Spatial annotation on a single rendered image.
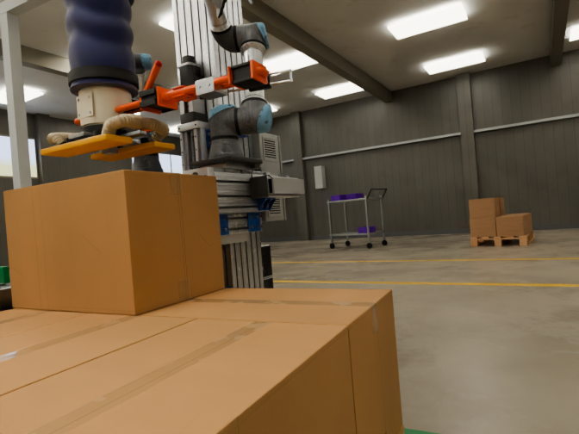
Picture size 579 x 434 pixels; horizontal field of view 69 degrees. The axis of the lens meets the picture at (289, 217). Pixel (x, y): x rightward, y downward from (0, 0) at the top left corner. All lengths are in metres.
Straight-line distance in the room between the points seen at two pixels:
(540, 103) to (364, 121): 4.30
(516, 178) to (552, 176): 0.73
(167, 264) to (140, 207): 0.20
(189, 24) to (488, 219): 6.52
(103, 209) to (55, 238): 0.24
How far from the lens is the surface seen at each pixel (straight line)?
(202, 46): 2.21
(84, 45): 1.62
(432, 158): 11.72
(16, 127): 5.21
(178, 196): 1.37
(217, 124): 1.80
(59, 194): 1.46
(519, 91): 11.69
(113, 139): 1.41
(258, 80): 1.21
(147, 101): 1.42
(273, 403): 0.64
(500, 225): 7.92
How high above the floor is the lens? 0.78
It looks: level
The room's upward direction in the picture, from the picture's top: 5 degrees counter-clockwise
